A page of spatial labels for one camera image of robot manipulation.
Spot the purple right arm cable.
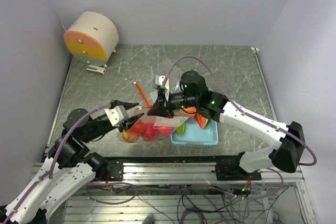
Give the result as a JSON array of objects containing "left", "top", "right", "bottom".
[{"left": 161, "top": 55, "right": 318, "bottom": 201}]

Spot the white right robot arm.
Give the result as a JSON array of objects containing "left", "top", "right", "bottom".
[{"left": 148, "top": 70, "right": 305, "bottom": 180}]

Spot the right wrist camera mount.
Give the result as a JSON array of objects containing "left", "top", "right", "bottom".
[{"left": 153, "top": 75, "right": 170, "bottom": 97}]

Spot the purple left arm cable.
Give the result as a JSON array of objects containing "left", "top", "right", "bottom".
[{"left": 0, "top": 104, "right": 112, "bottom": 223}]

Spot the clear zip top bag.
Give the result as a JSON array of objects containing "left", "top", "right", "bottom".
[{"left": 117, "top": 60, "right": 190, "bottom": 143}]

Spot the round beige drawer box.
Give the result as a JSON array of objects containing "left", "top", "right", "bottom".
[{"left": 64, "top": 11, "right": 119, "bottom": 67}]

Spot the aluminium rail frame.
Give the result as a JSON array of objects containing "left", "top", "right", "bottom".
[{"left": 28, "top": 162, "right": 305, "bottom": 185}]

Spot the blue plastic basket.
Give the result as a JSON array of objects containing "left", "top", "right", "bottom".
[{"left": 170, "top": 118, "right": 219, "bottom": 146}]

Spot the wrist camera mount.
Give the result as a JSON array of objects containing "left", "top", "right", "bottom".
[
  {"left": 104, "top": 105, "right": 129, "bottom": 127},
  {"left": 153, "top": 75, "right": 170, "bottom": 97}
]

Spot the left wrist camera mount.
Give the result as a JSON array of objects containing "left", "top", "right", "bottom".
[{"left": 104, "top": 105, "right": 129, "bottom": 127}]

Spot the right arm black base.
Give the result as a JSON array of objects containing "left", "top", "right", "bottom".
[{"left": 212, "top": 152, "right": 261, "bottom": 181}]

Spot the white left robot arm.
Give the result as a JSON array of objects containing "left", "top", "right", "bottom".
[{"left": 1, "top": 100, "right": 142, "bottom": 223}]

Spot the green fruit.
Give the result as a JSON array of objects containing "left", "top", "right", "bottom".
[{"left": 176, "top": 123, "right": 185, "bottom": 135}]

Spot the watermelon slice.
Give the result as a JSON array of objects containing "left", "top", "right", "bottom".
[{"left": 194, "top": 113, "right": 210, "bottom": 130}]

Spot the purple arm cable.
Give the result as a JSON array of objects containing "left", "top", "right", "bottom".
[
  {"left": 161, "top": 55, "right": 318, "bottom": 201},
  {"left": 0, "top": 104, "right": 112, "bottom": 223}
]

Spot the orange fruit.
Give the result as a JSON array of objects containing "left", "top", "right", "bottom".
[{"left": 182, "top": 107, "right": 196, "bottom": 120}]

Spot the white corner clip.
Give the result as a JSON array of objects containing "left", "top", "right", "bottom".
[{"left": 251, "top": 47, "right": 259, "bottom": 55}]

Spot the red apple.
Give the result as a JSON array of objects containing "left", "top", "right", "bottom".
[
  {"left": 141, "top": 123, "right": 162, "bottom": 141},
  {"left": 128, "top": 121, "right": 146, "bottom": 142},
  {"left": 159, "top": 126, "right": 175, "bottom": 136},
  {"left": 121, "top": 132, "right": 131, "bottom": 142}
]

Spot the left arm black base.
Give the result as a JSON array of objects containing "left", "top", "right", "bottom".
[{"left": 84, "top": 152, "right": 123, "bottom": 182}]

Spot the small white bracket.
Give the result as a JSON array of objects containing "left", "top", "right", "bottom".
[{"left": 86, "top": 65, "right": 106, "bottom": 76}]

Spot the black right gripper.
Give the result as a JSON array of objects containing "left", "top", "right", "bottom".
[{"left": 147, "top": 89, "right": 198, "bottom": 119}]

